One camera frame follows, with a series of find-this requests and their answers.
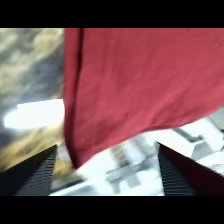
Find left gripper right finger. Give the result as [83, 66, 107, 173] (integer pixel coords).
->
[155, 141, 224, 197]

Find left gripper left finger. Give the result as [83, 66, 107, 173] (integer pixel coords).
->
[0, 144, 59, 197]

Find red T-shirt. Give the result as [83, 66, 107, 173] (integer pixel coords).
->
[62, 28, 224, 169]

